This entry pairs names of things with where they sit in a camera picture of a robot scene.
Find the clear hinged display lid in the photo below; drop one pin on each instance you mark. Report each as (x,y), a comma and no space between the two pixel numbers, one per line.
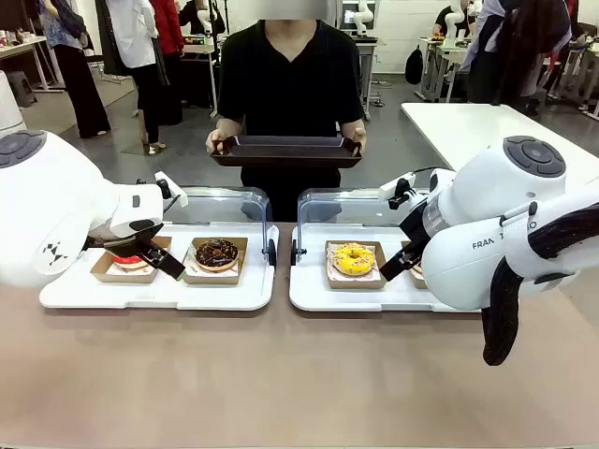
(220,206)
(346,206)

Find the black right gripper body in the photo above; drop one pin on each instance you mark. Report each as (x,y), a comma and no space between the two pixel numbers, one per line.
(414,224)

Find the bystander in red top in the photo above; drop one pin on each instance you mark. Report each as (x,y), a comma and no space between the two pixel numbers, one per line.
(168,28)

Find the chocolate sprinkled donut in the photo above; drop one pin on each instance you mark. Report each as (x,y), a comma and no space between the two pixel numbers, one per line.
(210,279)

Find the bystander in dark clothes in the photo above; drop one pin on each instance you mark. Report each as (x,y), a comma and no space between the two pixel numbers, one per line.
(515,56)

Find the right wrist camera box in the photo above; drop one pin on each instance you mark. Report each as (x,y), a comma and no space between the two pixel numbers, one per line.
(398,187)

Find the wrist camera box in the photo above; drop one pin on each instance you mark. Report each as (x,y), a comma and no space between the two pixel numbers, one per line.
(170,189)
(398,187)

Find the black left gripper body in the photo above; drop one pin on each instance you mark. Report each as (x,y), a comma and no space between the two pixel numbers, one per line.
(121,243)

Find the person's right hand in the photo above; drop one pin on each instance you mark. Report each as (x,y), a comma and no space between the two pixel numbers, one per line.
(216,140)

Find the yellow glazed donut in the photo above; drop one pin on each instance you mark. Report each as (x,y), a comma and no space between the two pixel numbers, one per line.
(355,284)

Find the yellow sprinkled donut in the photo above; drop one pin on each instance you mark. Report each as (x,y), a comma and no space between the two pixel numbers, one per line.
(353,259)

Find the person's right forearm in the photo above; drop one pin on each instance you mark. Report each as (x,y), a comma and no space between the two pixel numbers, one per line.
(230,125)

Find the person in black shirt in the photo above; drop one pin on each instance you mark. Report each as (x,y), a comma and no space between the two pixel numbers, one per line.
(290,93)

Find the grey plastic stool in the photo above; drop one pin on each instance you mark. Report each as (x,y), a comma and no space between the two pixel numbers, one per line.
(22,89)

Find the white display tray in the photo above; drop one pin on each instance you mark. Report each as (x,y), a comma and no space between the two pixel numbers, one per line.
(154,294)
(355,299)

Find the chocolate glazed donut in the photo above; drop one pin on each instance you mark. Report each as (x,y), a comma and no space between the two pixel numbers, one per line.
(216,255)

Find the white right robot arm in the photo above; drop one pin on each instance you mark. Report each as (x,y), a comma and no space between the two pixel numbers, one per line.
(491,201)

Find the grey background desk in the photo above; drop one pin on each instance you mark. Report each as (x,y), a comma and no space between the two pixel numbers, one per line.
(437,61)

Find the person's left forearm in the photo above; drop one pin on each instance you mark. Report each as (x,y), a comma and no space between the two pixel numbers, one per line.
(352,124)

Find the bystander in white shirt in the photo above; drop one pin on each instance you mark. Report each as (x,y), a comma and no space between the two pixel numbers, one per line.
(135,42)

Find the dark brown serving tray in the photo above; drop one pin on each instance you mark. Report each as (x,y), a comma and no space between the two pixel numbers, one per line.
(285,152)

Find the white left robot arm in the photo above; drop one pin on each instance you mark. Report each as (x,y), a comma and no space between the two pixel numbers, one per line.
(51,201)

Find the white paper liner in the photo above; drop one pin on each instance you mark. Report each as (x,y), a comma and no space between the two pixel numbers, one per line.
(336,277)
(190,267)
(114,271)

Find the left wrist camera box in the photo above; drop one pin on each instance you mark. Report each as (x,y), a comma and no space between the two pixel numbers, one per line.
(170,189)

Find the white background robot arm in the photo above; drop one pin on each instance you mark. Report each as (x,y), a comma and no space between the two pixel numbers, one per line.
(451,25)
(361,18)

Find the red glazed donut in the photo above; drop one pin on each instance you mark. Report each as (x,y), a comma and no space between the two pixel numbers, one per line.
(105,273)
(128,263)

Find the person's left hand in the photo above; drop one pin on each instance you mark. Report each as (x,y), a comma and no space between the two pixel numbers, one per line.
(359,136)

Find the bystander in blue patterned top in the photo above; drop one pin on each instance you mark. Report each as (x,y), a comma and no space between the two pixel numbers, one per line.
(79,70)

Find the white background table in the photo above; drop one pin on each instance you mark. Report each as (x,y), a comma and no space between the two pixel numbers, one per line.
(458,126)

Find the white air purifier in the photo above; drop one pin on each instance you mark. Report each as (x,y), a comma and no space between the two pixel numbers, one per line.
(9,107)

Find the black backpack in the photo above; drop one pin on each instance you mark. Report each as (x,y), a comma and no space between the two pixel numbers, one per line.
(414,65)

